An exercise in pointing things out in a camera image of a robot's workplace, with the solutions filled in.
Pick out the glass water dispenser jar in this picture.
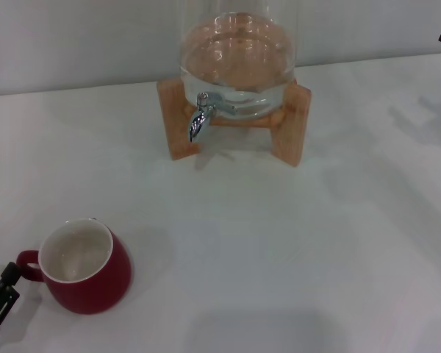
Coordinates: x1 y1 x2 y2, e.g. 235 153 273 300
178 0 298 121

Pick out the red ceramic cup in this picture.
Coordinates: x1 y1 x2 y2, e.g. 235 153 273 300
15 218 133 315

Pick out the wooden dispenser stand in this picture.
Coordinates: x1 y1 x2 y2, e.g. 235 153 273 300
156 75 312 168

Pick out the chrome faucet tap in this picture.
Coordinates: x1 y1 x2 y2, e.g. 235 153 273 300
187 90 238 143

